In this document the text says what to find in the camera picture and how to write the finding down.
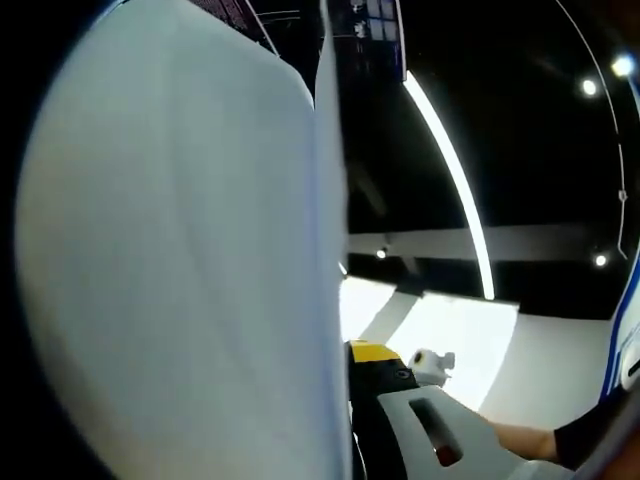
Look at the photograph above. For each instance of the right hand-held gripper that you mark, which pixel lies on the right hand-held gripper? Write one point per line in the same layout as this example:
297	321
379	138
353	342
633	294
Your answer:
430	372

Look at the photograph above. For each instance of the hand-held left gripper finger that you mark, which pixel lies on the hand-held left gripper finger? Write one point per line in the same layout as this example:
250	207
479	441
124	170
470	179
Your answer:
400	430

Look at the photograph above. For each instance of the stack of white printing papers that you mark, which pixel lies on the stack of white printing papers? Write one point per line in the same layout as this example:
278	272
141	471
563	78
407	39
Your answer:
175	250

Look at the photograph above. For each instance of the long ceiling light strip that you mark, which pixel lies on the long ceiling light strip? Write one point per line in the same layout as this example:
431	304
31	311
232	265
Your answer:
472	210

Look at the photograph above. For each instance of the human arm black sleeve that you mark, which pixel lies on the human arm black sleeve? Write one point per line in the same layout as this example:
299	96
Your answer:
585	440

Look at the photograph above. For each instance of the white worn device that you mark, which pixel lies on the white worn device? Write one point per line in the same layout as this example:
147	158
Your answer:
631	350

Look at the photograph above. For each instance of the thin ceiling conduit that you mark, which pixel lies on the thin ceiling conduit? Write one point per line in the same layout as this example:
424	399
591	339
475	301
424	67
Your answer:
622	195

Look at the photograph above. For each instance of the blue white wall poster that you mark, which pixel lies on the blue white wall poster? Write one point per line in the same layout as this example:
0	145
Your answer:
612	350

